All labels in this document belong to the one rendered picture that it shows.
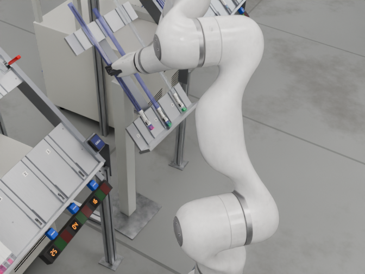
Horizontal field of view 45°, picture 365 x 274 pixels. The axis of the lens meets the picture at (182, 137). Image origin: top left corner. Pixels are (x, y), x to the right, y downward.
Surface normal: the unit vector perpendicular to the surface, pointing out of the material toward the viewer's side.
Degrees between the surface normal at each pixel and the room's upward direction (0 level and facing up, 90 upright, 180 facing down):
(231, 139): 55
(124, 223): 0
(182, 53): 77
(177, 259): 0
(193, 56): 84
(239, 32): 43
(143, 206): 0
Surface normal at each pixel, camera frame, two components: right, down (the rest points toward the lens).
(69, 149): 0.64, -0.31
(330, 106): 0.06, -0.73
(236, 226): 0.25, 0.00
